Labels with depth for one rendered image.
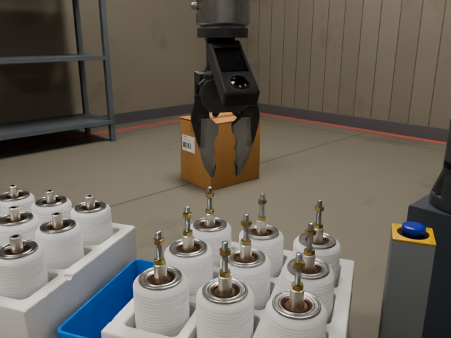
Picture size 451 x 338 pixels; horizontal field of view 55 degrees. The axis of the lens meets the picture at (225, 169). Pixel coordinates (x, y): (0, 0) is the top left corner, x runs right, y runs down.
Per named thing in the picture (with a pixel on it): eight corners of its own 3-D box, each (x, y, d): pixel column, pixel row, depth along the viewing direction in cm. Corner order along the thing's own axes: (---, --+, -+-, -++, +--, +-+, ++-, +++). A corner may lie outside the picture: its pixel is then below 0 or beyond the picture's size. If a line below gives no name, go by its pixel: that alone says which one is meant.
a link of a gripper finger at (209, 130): (208, 167, 69) (215, 110, 67) (214, 179, 64) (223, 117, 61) (188, 166, 69) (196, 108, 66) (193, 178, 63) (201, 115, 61)
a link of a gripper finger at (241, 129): (247, 163, 70) (240, 107, 68) (257, 174, 65) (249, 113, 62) (229, 166, 70) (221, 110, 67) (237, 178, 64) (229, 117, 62)
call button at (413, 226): (400, 229, 80) (401, 219, 79) (423, 232, 79) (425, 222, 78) (401, 238, 76) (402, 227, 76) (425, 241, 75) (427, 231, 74)
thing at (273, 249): (239, 292, 102) (239, 222, 97) (279, 294, 102) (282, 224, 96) (237, 317, 93) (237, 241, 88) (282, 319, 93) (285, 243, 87)
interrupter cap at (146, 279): (131, 277, 75) (130, 274, 75) (168, 264, 80) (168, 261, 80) (152, 297, 70) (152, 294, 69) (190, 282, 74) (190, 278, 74)
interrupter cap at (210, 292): (196, 303, 68) (196, 299, 68) (207, 278, 75) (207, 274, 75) (244, 308, 67) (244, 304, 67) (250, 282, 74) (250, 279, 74)
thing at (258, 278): (213, 330, 89) (212, 251, 84) (254, 318, 93) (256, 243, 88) (232, 361, 81) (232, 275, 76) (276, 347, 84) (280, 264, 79)
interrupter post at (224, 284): (216, 296, 70) (216, 277, 69) (219, 288, 72) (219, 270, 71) (231, 297, 70) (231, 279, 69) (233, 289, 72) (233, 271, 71)
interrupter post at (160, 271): (151, 279, 75) (149, 262, 74) (163, 274, 76) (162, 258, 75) (158, 285, 73) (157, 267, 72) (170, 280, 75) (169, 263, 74)
